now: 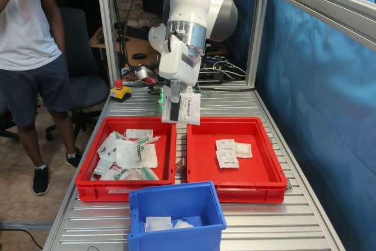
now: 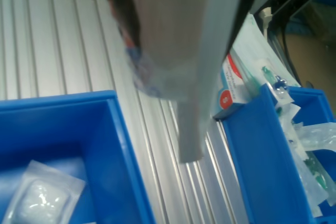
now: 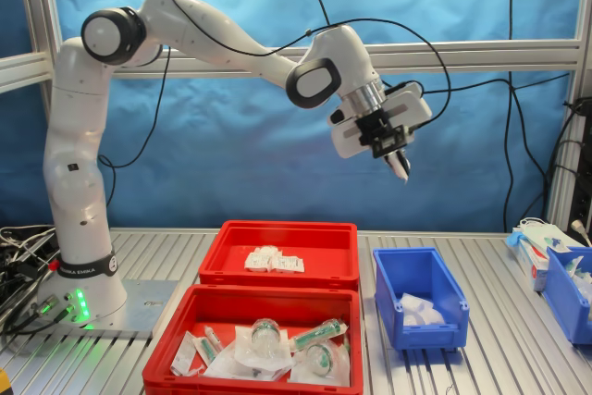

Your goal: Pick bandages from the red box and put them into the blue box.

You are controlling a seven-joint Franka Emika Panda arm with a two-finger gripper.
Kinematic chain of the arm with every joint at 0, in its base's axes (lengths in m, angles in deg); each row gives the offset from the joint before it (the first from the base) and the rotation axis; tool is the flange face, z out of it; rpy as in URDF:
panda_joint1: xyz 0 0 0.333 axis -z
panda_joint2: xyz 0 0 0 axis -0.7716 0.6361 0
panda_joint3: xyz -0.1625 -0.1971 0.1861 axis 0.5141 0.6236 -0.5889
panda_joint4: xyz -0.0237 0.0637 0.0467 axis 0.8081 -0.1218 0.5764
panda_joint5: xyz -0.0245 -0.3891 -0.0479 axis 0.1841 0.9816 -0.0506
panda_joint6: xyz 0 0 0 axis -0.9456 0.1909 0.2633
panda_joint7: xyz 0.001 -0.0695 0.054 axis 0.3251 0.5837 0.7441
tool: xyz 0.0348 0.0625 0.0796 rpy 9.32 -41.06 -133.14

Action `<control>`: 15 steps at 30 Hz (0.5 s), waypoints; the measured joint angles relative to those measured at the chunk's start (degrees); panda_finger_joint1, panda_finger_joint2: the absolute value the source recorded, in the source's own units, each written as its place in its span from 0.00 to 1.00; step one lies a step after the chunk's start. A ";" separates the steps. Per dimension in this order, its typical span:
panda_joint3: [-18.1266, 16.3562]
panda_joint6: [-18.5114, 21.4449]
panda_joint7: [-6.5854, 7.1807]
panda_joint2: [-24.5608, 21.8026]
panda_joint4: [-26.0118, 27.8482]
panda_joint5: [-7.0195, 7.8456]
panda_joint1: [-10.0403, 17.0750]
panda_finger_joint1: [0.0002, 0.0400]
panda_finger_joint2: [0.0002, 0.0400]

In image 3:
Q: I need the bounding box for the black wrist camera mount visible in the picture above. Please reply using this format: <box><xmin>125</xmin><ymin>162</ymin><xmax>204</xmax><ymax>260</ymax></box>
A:
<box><xmin>354</xmin><ymin>107</ymin><xmax>416</xmax><ymax>160</ymax></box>

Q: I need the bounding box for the clear pack with green filter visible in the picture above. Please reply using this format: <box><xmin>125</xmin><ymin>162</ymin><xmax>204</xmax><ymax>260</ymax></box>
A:
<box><xmin>232</xmin><ymin>318</ymin><xmax>293</xmax><ymax>369</ymax></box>
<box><xmin>291</xmin><ymin>342</ymin><xmax>352</xmax><ymax>387</ymax></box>

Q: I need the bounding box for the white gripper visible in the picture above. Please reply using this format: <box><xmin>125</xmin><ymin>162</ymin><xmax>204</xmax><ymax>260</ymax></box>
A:
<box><xmin>328</xmin><ymin>88</ymin><xmax>434</xmax><ymax>181</ymax></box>

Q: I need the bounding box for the aluminium cell frame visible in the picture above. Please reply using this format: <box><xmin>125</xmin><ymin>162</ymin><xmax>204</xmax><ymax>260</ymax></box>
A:
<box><xmin>0</xmin><ymin>0</ymin><xmax>592</xmax><ymax>234</ymax></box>

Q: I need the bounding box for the tangled cable bundle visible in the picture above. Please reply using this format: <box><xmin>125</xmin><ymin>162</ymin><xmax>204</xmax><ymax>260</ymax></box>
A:
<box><xmin>0</xmin><ymin>223</ymin><xmax>64</xmax><ymax>339</ymax></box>

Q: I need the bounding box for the red box with bandages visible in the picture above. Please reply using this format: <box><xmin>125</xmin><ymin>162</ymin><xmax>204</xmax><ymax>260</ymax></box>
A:
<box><xmin>197</xmin><ymin>219</ymin><xmax>361</xmax><ymax>293</ymax></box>

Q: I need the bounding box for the red box with syringes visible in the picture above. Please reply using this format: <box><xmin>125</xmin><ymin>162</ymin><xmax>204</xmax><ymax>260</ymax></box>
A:
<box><xmin>142</xmin><ymin>283</ymin><xmax>365</xmax><ymax>395</ymax></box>

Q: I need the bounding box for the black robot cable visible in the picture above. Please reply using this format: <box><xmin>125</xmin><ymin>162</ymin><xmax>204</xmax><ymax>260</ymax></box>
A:
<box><xmin>97</xmin><ymin>0</ymin><xmax>453</xmax><ymax>209</ymax></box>

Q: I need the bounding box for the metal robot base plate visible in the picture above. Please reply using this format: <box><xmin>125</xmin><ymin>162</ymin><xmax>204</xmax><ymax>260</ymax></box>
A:
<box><xmin>76</xmin><ymin>278</ymin><xmax>182</xmax><ymax>341</ymax></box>

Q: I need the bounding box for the black equipment rack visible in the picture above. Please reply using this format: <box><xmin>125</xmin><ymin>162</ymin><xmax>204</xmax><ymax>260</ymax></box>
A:
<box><xmin>545</xmin><ymin>96</ymin><xmax>592</xmax><ymax>248</ymax></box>

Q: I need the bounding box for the blue storage bin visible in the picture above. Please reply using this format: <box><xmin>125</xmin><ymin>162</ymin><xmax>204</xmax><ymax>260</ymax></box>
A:
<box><xmin>372</xmin><ymin>246</ymin><xmax>472</xmax><ymax>351</ymax></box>

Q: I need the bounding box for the clear plastic medical pack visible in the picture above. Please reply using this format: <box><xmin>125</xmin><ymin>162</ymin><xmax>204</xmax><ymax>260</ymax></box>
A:
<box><xmin>203</xmin><ymin>347</ymin><xmax>290</xmax><ymax>380</ymax></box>

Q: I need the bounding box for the white cardboard supply box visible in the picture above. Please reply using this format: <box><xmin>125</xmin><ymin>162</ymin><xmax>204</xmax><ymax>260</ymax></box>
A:
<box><xmin>505</xmin><ymin>216</ymin><xmax>571</xmax><ymax>293</ymax></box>

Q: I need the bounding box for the clear plastic syringe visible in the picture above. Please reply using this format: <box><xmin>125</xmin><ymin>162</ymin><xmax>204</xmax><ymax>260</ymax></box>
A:
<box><xmin>202</xmin><ymin>326</ymin><xmax>225</xmax><ymax>351</ymax></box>

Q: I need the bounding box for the white blister pack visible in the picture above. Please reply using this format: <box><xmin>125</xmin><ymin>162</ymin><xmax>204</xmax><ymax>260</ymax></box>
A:
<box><xmin>169</xmin><ymin>331</ymin><xmax>205</xmax><ymax>376</ymax></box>

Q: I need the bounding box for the blue curtain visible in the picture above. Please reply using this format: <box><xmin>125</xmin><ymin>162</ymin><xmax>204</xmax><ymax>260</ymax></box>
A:
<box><xmin>0</xmin><ymin>0</ymin><xmax>585</xmax><ymax>233</ymax></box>

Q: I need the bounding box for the flat paper syringe pack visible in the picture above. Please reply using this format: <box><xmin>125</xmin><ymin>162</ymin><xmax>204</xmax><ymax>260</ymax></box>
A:
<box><xmin>191</xmin><ymin>336</ymin><xmax>219</xmax><ymax>364</ymax></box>

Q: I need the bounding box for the green syringe pack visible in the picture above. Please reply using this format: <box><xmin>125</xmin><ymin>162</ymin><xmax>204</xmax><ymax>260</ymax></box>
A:
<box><xmin>290</xmin><ymin>318</ymin><xmax>349</xmax><ymax>351</ymax></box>

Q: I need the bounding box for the blue bin with supplies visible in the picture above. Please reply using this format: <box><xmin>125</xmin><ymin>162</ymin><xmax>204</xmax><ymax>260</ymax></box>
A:
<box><xmin>542</xmin><ymin>245</ymin><xmax>592</xmax><ymax>346</ymax></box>

